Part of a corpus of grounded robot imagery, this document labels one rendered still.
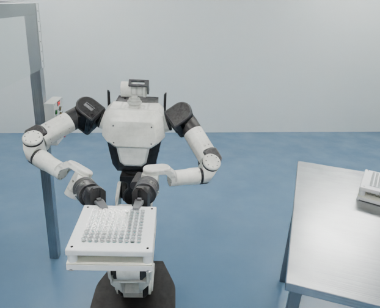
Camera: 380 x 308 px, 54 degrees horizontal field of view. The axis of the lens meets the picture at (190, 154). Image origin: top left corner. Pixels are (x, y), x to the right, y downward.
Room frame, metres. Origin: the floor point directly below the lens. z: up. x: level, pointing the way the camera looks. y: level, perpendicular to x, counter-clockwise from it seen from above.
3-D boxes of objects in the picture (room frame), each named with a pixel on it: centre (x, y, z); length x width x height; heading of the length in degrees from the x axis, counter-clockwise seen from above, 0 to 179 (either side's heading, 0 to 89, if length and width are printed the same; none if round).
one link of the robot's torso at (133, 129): (1.65, 0.26, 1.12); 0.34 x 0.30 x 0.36; 93
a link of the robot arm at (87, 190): (1.15, 0.34, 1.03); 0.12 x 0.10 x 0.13; 36
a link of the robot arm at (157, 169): (1.34, 0.12, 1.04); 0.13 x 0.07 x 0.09; 112
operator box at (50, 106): (2.15, 0.84, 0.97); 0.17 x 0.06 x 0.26; 3
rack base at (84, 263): (0.97, 0.22, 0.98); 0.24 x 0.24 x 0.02; 4
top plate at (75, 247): (0.97, 0.22, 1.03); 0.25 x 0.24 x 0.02; 94
